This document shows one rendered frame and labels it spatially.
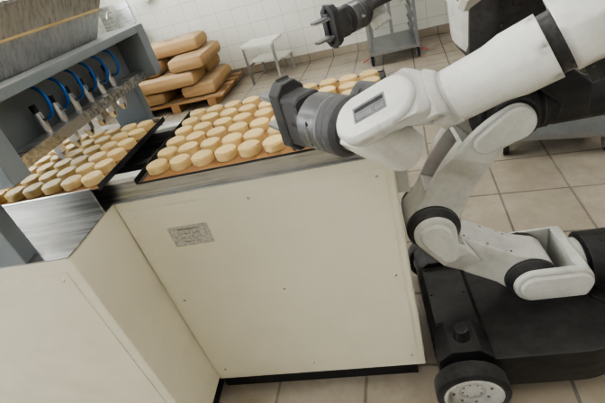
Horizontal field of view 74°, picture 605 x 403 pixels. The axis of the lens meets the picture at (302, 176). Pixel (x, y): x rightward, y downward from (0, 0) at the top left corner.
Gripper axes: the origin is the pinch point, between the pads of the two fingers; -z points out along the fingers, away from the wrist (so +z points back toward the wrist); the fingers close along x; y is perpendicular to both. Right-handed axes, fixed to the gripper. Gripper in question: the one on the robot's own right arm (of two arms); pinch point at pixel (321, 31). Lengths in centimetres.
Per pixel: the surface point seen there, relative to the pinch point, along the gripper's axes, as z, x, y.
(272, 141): -41.2, -10.8, 24.1
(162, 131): -48, -14, -26
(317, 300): -43, -61, 22
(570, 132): 117, -88, 27
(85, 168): -72, -11, -17
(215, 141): -47.2, -10.8, 8.8
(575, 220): 72, -103, 47
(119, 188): -69, -16, -6
